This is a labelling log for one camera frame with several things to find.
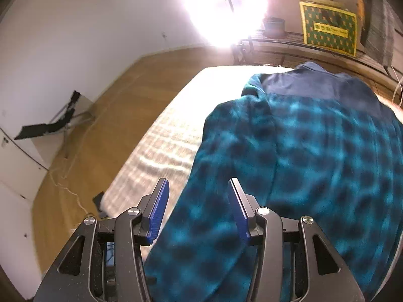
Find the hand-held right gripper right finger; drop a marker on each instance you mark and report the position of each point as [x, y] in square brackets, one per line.
[236, 210]

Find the grey striped hanging cloth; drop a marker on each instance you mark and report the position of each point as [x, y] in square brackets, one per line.
[379, 25]

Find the yellow green patterned box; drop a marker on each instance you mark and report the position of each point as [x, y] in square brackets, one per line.
[329, 26]

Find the black folding stand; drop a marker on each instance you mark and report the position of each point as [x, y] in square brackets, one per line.
[52, 124]

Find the teal plaid fleece jacket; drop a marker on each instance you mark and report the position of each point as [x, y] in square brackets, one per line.
[299, 144]

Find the beige bed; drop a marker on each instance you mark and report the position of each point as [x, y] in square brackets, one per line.
[176, 132]

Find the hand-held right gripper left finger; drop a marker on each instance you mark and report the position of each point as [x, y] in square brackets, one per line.
[159, 207]

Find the bright studio lamp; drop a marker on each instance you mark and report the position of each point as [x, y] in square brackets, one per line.
[223, 6]

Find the dark round pot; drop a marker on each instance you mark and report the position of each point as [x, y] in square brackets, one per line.
[274, 25]

